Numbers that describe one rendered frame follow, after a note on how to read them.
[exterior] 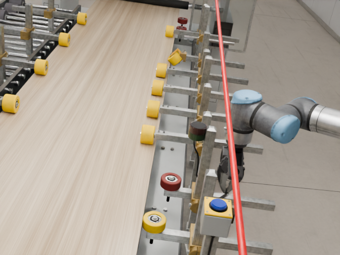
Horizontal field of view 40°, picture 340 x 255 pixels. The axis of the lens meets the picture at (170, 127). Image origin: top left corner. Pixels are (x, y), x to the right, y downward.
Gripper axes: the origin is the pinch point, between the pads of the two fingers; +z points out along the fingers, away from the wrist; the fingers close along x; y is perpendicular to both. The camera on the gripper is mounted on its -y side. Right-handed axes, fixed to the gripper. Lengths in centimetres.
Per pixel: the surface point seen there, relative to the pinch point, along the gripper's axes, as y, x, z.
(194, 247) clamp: -16.0, 8.8, 12.8
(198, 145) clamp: 34.0, 9.7, 3.5
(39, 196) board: -6, 63, 10
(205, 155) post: 10.4, 8.3, -6.8
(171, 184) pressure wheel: 12.0, 18.7, 9.3
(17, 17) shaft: 210, 147, 20
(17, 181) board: 1, 73, 10
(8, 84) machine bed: 91, 110, 17
